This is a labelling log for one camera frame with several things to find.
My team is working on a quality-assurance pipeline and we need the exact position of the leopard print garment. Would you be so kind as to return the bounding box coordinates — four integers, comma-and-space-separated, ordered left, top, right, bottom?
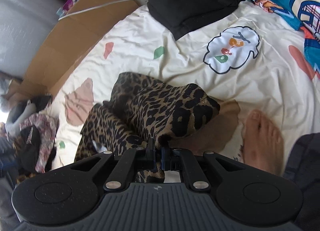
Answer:
74, 71, 221, 184

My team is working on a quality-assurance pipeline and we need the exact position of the bare foot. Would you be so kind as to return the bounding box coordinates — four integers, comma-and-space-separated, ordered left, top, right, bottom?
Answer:
242, 110, 284, 176

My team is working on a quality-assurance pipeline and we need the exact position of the floral patterned cloth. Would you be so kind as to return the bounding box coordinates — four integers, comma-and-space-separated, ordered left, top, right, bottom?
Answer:
14, 113, 59, 174

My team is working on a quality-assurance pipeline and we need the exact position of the black cap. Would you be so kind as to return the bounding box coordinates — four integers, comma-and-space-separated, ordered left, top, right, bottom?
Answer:
20, 125, 41, 173

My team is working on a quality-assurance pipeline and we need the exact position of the cream cartoon bed sheet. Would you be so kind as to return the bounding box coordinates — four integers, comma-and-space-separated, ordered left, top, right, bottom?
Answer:
49, 1, 319, 168

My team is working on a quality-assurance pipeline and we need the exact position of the black folded garment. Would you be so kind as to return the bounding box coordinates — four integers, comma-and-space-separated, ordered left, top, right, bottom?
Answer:
147, 0, 244, 40

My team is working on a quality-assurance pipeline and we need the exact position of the brown cardboard sheet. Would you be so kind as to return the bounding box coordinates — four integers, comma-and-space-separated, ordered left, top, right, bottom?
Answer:
5, 0, 140, 102

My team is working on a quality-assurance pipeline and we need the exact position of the grey bubble wrap roll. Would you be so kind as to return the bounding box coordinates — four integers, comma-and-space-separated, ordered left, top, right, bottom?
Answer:
1, 0, 65, 78

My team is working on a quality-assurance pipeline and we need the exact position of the white cable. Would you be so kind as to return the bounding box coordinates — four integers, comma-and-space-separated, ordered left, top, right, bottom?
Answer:
57, 0, 151, 21

